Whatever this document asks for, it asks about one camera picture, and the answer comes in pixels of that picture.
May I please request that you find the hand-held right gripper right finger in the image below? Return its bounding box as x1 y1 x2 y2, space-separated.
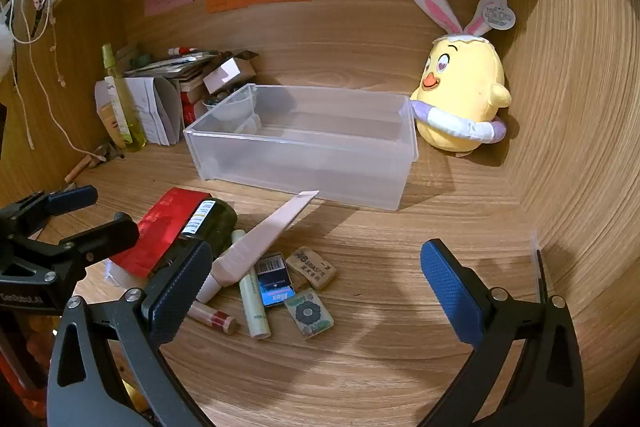
420 238 586 427

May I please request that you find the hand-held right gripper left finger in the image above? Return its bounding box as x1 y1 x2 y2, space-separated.
46 239 216 427

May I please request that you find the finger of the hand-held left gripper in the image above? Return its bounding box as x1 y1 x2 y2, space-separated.
10 212 140 280
0 186 99 238

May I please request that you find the red capped lipstick tube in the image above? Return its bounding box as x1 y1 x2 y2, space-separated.
187 301 237 335

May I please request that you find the red foil packet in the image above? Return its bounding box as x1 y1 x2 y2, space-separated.
109 188 211 279

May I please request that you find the pale green lip balm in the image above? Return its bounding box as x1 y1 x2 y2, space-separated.
231 229 272 339

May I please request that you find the dark jar with label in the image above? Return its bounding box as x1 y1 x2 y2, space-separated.
155 198 238 278

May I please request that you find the blue black card packet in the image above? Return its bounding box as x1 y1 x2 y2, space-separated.
254 253 293 309

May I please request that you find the pale pink tube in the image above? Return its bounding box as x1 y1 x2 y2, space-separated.
196 190 320 303

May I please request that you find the green eraser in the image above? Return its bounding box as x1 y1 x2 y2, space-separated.
284 288 335 339

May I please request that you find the beige eraser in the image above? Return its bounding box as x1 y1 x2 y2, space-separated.
285 246 337 291

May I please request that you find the clear plastic bin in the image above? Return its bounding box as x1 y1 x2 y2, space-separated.
183 83 420 211

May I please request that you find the beige cream tube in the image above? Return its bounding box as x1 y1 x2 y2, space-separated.
95 77 126 150

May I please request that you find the yellow spray bottle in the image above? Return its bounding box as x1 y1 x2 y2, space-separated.
101 43 147 152

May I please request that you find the grey pen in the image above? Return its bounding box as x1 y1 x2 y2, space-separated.
531 231 555 304

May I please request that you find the red box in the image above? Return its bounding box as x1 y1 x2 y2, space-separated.
180 89 208 128

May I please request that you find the white fluffy pompom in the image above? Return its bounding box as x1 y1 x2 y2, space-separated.
0 4 16 80

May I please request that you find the white bowl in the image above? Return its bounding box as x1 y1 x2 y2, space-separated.
202 94 251 122

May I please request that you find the small cardboard box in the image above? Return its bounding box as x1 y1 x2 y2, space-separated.
202 51 258 95

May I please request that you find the yellow chick plush toy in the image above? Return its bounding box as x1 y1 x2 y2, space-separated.
409 0 518 155

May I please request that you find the white hanging cord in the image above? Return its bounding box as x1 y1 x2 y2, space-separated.
10 0 88 152

